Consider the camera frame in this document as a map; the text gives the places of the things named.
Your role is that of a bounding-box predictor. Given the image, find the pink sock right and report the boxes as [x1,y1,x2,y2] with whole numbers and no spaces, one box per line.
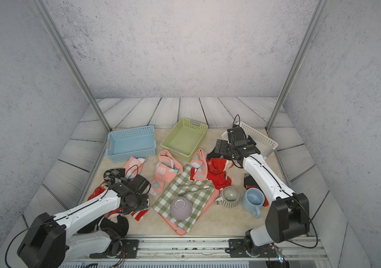
[189,149,208,181]

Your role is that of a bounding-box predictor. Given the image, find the front aluminium rail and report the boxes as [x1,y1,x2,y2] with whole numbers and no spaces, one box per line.
[57,236,332,268]

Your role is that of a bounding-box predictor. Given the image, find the metal tongs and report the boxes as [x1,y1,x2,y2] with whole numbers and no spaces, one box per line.
[174,184,211,197]

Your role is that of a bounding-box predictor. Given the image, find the left metal frame post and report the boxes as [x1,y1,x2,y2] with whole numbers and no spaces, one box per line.
[31,0,112,132]

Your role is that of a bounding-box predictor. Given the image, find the light blue mug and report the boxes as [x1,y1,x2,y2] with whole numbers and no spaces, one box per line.
[241,188,265,219]

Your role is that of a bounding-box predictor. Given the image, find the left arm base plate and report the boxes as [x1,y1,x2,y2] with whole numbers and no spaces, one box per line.
[89,240,140,259]

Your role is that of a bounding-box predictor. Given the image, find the red white striped sock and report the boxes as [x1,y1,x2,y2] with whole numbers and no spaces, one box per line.
[107,208,149,221]

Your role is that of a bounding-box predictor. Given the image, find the white plastic basket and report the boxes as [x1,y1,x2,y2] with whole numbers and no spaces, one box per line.
[222,122,278,159]

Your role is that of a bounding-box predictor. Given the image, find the dark argyle sock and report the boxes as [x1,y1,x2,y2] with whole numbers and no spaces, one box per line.
[103,168,130,186]

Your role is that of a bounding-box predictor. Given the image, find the pink sock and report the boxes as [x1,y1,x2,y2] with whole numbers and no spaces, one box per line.
[124,156,145,180]
[149,150,183,195]
[189,149,208,181]

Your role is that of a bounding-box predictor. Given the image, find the red sock centre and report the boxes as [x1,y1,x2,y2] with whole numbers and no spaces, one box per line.
[207,158,232,191]

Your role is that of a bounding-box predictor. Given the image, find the green checkered cloth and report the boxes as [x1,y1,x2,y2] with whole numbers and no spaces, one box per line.
[152,165,219,233]

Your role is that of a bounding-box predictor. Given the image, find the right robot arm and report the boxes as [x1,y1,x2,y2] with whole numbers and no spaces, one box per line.
[209,124,311,256]

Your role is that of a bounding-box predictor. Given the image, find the pink sock centre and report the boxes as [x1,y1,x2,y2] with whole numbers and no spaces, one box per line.
[149,150,183,195]

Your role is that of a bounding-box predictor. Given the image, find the green plastic basket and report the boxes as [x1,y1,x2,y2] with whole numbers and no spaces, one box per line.
[161,117,209,162]

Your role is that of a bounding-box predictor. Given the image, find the blue plastic basket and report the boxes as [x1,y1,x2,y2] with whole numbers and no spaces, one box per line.
[105,125,156,163]

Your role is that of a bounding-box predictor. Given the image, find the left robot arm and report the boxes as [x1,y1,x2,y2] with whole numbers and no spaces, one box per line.
[17,175,150,268]

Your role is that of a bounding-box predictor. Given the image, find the pink tray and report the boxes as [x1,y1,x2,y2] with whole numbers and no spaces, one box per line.
[161,189,220,236]

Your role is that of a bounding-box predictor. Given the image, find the striped ceramic mug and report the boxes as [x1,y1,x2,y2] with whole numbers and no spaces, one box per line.
[216,186,240,208]

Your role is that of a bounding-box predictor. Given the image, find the red santa sock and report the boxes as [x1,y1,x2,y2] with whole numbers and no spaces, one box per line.
[88,182,108,201]

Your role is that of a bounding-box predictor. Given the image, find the right metal frame post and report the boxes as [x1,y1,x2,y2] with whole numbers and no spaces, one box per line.
[266,0,329,133]

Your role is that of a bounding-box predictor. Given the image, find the metal frame post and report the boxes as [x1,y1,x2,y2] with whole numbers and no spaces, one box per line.
[31,0,112,132]
[266,0,329,133]

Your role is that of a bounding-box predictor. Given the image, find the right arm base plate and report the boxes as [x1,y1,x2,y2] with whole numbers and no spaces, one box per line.
[225,239,278,259]

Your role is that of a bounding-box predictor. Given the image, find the pink sock left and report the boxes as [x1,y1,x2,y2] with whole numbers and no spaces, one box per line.
[124,156,145,180]

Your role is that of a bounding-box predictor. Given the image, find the grey upturned bowl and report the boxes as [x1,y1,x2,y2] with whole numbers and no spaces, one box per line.
[170,197,193,221]

